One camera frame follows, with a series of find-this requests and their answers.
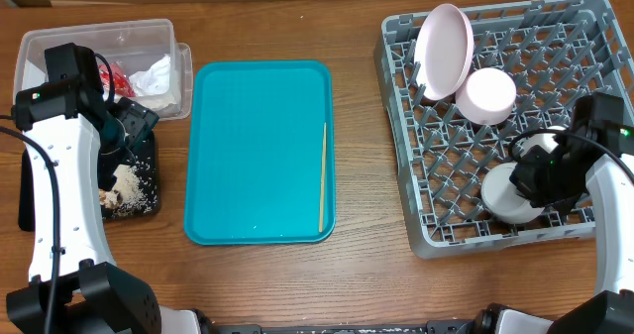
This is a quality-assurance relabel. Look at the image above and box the small white plate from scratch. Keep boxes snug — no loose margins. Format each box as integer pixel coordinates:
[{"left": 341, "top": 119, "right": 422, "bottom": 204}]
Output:
[{"left": 455, "top": 67, "right": 517, "bottom": 125}]

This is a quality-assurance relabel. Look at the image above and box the teal serving tray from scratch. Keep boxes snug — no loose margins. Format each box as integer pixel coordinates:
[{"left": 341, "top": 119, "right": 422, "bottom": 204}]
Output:
[{"left": 183, "top": 60, "right": 336, "bottom": 246}]

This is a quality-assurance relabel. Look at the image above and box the red snack wrapper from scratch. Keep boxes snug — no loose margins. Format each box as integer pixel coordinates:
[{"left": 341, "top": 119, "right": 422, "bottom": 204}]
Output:
[{"left": 99, "top": 61, "right": 136, "bottom": 98}]

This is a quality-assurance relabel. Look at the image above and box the large white plate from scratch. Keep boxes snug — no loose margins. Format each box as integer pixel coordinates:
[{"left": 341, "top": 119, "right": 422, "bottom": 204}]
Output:
[{"left": 414, "top": 3, "right": 475, "bottom": 101}]

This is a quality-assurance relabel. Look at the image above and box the grey dishwasher rack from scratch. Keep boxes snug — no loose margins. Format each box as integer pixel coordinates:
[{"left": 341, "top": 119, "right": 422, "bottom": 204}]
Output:
[{"left": 374, "top": 0, "right": 633, "bottom": 259}]

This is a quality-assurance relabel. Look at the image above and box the clear plastic storage bin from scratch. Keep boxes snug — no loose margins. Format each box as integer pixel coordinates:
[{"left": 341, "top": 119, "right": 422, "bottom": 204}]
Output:
[{"left": 13, "top": 19, "right": 193, "bottom": 121}]

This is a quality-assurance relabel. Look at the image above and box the brown food scrap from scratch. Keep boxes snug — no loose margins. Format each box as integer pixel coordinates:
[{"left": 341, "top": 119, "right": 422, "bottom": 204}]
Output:
[{"left": 99, "top": 189, "right": 123, "bottom": 210}]

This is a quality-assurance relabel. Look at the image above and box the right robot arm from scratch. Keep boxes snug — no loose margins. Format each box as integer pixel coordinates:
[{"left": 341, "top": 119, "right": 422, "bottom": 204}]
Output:
[{"left": 467, "top": 92, "right": 633, "bottom": 334}]

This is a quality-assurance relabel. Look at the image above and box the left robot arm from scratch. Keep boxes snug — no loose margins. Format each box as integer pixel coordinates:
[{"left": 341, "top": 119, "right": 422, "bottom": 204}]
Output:
[{"left": 1, "top": 43, "right": 214, "bottom": 334}]

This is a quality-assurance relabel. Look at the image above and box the black rectangular tray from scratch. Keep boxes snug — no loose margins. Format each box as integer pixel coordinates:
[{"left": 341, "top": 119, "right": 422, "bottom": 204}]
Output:
[{"left": 18, "top": 133, "right": 160, "bottom": 232}]

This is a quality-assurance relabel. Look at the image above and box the white paper cup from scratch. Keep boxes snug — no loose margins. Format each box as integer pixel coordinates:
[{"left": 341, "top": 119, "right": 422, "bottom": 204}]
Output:
[{"left": 512, "top": 133, "right": 558, "bottom": 162}]

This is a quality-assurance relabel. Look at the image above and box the grey shallow bowl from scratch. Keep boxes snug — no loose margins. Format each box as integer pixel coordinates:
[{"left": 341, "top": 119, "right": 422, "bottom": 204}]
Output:
[{"left": 480, "top": 163, "right": 544, "bottom": 224}]

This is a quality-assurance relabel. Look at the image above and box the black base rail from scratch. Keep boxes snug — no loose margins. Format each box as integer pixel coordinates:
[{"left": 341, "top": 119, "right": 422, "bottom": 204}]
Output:
[{"left": 201, "top": 319, "right": 473, "bottom": 334}]

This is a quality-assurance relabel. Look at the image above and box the spilled rice pile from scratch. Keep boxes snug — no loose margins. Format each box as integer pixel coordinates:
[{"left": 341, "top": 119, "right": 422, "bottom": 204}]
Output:
[{"left": 101, "top": 160, "right": 159, "bottom": 220}]

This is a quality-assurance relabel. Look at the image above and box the wooden chopstick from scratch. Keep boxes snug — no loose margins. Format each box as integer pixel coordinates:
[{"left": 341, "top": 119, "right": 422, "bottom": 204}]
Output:
[{"left": 319, "top": 122, "right": 327, "bottom": 233}]

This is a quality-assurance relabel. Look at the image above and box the white napkin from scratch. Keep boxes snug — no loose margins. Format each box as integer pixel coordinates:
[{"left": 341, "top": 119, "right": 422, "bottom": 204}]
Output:
[{"left": 129, "top": 54, "right": 177, "bottom": 113}]

